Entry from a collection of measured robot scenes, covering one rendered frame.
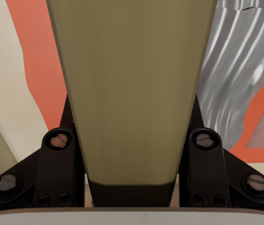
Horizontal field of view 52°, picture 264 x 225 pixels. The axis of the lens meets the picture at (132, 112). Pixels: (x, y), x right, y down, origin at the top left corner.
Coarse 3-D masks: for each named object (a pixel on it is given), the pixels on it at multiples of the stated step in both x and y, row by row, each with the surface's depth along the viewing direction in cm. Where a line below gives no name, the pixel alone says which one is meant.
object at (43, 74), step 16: (16, 16) 19; (32, 16) 19; (48, 16) 19; (16, 32) 20; (32, 32) 20; (48, 32) 20; (32, 48) 21; (48, 48) 21; (32, 64) 22; (48, 64) 22; (32, 80) 24; (48, 80) 24; (48, 96) 25; (64, 96) 25; (256, 96) 25; (48, 112) 27; (256, 112) 27; (48, 128) 28; (256, 128) 29; (240, 144) 31; (256, 144) 31; (256, 160) 33
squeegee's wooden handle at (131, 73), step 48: (48, 0) 4; (96, 0) 4; (144, 0) 4; (192, 0) 4; (96, 48) 5; (144, 48) 5; (192, 48) 5; (96, 96) 6; (144, 96) 6; (192, 96) 6; (96, 144) 7; (144, 144) 7; (96, 192) 9; (144, 192) 9
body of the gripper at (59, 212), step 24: (0, 216) 7; (24, 216) 7; (48, 216) 7; (72, 216) 7; (96, 216) 7; (120, 216) 7; (144, 216) 7; (168, 216) 7; (192, 216) 7; (216, 216) 7; (240, 216) 7
